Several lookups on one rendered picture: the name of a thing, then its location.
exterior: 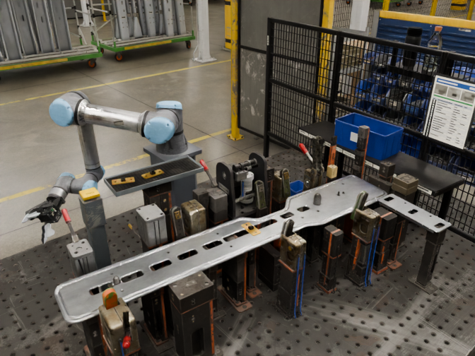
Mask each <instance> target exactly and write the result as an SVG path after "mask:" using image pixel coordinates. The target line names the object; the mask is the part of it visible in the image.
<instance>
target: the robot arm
mask: <svg viewBox="0 0 475 356"><path fill-rule="evenodd" d="M156 111H157V112H151V111H145V112H144V113H138V112H130V111H126V110H123V109H115V108H111V107H103V106H100V105H92V104H91V103H90V100H89V99H88V97H87V96H86V95H85V94H84V93H82V92H81V91H77V90H71V91H69V92H67V93H66V94H64V95H62V96H61V97H59V98H57V99H56V100H54V102H52V103H51V105H50V106H49V115H50V116H51V118H52V120H53V121H54V123H56V124H57V125H59V126H70V125H72V124H75V125H76V128H77V131H78V137H79V141H80V145H81V151H82V155H83V161H84V165H85V169H86V173H85V174H84V176H83V177H82V178H81V179H76V178H75V176H74V175H72V174H70V173H69V172H63V173H61V175H60V176H59V177H58V179H57V181H56V183H55V184H54V186H53V187H52V189H51V191H50V192H49V194H48V196H47V200H46V201H44V202H42V203H40V204H38V205H37V206H35V207H33V208H31V209H29V210H27V211H26V212H25V217H24V219H23V221H22V223H25V222H27V221H28V220H34V219H36V218H38V219H39V220H40V222H41V223H45V224H44V225H43V226H42V239H41V241H42V243H43V244H44V243H45V242H46V241H47V238H48V237H50V236H52V235H53V234H54V230H53V229H51V223H57V222H59V219H60V217H61V215H62V213H61V210H60V207H61V205H62V204H65V203H66V201H65V198H66V197H67V195H68V194H79V191H83V190H85V189H90V188H93V187H95V188H96V189H97V190H98V182H99V181H100V180H101V179H102V178H103V176H104V175H105V169H104V168H103V166H102V165H100V159H99V155H98V148H97V143H96V139H95V132H94V128H93V125H98V126H106V127H110V128H114V129H121V130H125V131H133V132H137V133H140V135H141V136H142V137H144V138H147V139H148V140H149V141H150V142H151V143H155V144H156V150H157V151H158V152H159V153H161V154H164V155H177V154H180V153H183V152H185V151H187V149H188V142H187V139H186V138H185V135H184V130H183V118H182V104H181V103H180V102H176V101H162V102H158V103H157V104H156ZM79 195H80V194H79ZM59 216H60V217H59ZM58 217H59V219H58V220H57V218H58Z"/></svg>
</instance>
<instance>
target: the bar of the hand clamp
mask: <svg viewBox="0 0 475 356"><path fill-rule="evenodd" d="M323 144H324V139H323V138H322V137H321V136H315V137H312V164H313V168H315V169H316V170H317V167H319V172H318V171H317V173H320V174H321V173H322V145H323ZM316 175H317V174H316Z"/></svg>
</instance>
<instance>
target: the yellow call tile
mask: <svg viewBox="0 0 475 356"><path fill-rule="evenodd" d="M79 194H80V196H81V198H82V199H83V200H84V201H85V200H88V199H91V198H95V197H99V196H100V193H99V192H98V191H97V189H96V188H95V187H93V188H90V189H85V190H83V191H79Z"/></svg>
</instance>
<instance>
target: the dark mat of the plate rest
mask: <svg viewBox="0 0 475 356"><path fill-rule="evenodd" d="M199 168H201V167H200V166H198V165H197V164H196V163H195V162H193V161H192V160H190V159H189V158H183V159H180V160H175V161H172V162H167V163H165V164H162V165H157V166H154V167H149V168H146V169H143V170H139V171H135V172H130V173H128V174H123V175H119V176H117V177H112V178H109V179H106V180H107V182H108V183H109V184H110V185H111V187H112V188H113V189H114V190H115V191H116V192H118V191H123V190H125V189H130V188H133V187H135V186H140V185H142V184H147V183H150V182H154V181H157V180H160V179H164V178H167V177H171V176H175V175H177V174H182V173H184V172H188V171H192V170H196V169H199ZM153 170H154V171H155V170H162V171H164V173H163V174H159V175H157V176H154V177H151V178H148V179H144V178H143V177H142V176H141V175H143V174H146V173H149V172H150V171H153ZM122 177H125V178H128V177H134V180H135V182H130V183H125V184H116V185H112V180H113V179H121V178H122Z"/></svg>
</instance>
